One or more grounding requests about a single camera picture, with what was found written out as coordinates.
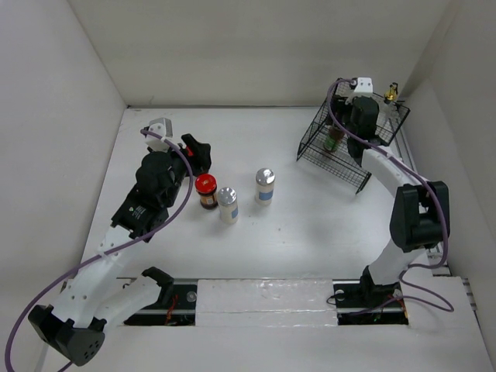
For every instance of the black wire rack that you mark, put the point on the black wire rack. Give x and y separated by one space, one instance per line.
345 163

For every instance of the silver lid white jar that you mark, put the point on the silver lid white jar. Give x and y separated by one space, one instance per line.
265 180

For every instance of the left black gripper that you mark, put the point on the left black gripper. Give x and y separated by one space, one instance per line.
198 160

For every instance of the clear glass bottle gold pourer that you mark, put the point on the clear glass bottle gold pourer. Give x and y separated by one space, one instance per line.
389 113

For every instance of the sauce bottle yellow cap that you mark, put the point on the sauce bottle yellow cap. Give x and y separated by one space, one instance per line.
333 139

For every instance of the silver lid salt jar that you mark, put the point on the silver lid salt jar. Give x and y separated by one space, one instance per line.
228 205

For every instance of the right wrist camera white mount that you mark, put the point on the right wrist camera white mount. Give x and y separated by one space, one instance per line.
362 86

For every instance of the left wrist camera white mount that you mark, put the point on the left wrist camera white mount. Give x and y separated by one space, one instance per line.
161 127

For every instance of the red lid chili jar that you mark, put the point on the red lid chili jar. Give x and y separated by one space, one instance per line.
206 188

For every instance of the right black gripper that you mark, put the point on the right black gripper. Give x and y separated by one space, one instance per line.
339 104

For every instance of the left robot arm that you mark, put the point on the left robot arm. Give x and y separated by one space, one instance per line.
76 322

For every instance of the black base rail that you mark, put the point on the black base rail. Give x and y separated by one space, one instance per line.
178 308

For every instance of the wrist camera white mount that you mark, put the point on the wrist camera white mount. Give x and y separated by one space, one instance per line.
362 86
161 127

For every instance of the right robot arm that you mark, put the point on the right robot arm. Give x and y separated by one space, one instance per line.
420 216

